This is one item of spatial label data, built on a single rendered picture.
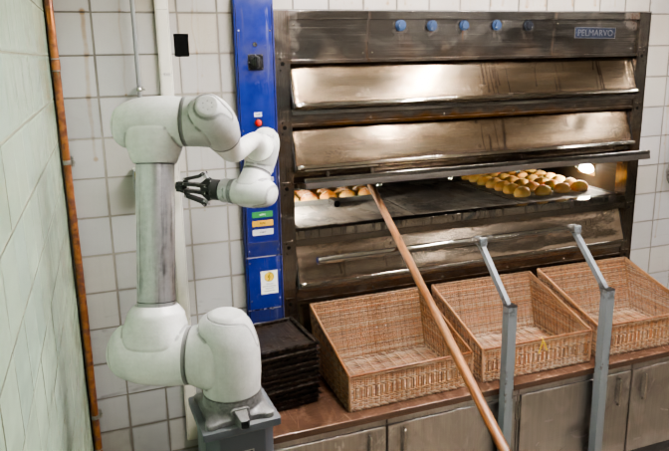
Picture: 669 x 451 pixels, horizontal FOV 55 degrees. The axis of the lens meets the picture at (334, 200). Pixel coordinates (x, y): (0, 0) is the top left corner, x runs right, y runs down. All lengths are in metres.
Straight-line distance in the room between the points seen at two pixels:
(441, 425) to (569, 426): 0.66
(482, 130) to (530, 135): 0.26
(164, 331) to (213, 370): 0.16
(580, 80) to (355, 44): 1.18
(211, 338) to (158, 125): 0.56
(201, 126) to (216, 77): 0.95
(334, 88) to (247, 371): 1.41
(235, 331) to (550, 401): 1.71
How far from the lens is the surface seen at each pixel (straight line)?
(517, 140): 3.18
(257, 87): 2.61
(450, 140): 2.99
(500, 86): 3.10
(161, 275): 1.73
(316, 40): 2.72
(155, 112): 1.71
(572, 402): 3.10
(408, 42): 2.88
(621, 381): 3.21
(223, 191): 2.25
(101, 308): 2.75
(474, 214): 3.13
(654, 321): 3.31
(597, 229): 3.62
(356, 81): 2.78
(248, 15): 2.61
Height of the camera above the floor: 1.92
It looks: 13 degrees down
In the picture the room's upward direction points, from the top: 1 degrees counter-clockwise
